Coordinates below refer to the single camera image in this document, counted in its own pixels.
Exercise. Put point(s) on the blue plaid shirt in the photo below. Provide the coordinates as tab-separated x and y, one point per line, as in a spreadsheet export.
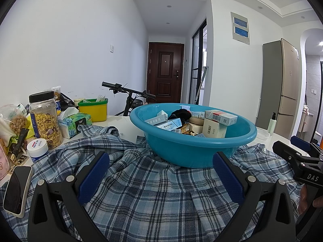
151	201

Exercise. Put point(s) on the translucent pale blue box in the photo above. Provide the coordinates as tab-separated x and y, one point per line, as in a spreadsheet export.
155	121

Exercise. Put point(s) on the yellow blue packet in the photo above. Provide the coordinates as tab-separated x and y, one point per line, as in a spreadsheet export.
31	128

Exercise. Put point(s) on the black bicycle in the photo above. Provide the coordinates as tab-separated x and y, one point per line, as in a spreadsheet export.
113	85

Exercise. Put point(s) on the pale green pump bottle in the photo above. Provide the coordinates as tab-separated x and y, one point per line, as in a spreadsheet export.
272	126

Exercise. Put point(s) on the dark brown packet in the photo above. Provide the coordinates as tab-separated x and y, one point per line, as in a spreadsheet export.
21	138

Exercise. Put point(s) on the cereal jar with black lid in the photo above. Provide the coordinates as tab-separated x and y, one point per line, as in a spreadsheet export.
46	128

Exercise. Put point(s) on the red white box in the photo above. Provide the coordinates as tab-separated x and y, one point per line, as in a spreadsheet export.
222	117

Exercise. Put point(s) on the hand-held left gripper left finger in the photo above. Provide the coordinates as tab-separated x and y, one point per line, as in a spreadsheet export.
93	179

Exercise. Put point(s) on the clear snack bag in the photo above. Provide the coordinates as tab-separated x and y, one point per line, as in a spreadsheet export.
56	95

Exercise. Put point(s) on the brown door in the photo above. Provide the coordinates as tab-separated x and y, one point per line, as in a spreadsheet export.
165	75

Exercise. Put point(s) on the pink pouch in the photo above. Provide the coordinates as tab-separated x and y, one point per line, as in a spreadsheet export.
3	161

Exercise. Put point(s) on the wall panel with blue screens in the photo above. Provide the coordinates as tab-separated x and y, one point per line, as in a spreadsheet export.
239	32

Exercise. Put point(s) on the yellow bin with green rim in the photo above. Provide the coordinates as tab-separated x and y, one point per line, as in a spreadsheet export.
93	112

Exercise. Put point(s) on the leaning metal pole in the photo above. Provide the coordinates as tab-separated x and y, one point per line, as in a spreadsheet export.
201	85

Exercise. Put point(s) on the person's right hand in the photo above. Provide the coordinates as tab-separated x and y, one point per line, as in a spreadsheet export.
304	201

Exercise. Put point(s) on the clear plastic container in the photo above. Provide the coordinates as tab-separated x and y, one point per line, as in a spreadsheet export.
263	133

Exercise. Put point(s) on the grey gold refrigerator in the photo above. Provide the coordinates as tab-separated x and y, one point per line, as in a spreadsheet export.
285	80

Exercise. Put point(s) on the white wall switch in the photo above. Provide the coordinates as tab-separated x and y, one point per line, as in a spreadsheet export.
112	48

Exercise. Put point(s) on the black bag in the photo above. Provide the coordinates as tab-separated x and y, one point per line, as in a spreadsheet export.
67	100

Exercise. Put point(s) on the smartphone in white case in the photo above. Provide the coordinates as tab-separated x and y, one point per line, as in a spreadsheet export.
16	194

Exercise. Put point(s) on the cream cardboard box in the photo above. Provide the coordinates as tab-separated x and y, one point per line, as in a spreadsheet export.
213	128

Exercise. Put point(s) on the blue white illustrated box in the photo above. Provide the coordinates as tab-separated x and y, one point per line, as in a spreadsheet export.
169	125

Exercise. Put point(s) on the green tissue box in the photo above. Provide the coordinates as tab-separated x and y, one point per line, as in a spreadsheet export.
75	126

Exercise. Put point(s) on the black framed glass door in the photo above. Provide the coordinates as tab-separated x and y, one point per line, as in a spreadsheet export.
199	55

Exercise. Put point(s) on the black gold box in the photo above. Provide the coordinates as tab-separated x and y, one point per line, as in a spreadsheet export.
21	160

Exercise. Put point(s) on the clear bag of nuts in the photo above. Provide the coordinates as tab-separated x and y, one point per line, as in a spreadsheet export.
17	124

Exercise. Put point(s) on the blue plastic basin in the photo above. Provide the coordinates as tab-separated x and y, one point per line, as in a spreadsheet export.
191	151

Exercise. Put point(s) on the black fluffy item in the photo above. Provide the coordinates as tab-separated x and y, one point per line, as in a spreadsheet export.
180	114

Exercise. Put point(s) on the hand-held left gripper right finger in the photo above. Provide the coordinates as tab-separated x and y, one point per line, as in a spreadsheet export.
228	179

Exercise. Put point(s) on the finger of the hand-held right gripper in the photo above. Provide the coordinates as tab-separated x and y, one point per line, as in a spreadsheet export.
300	141
285	151

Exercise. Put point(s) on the white jar with blue label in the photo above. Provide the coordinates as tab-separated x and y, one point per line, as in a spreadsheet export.
37	151

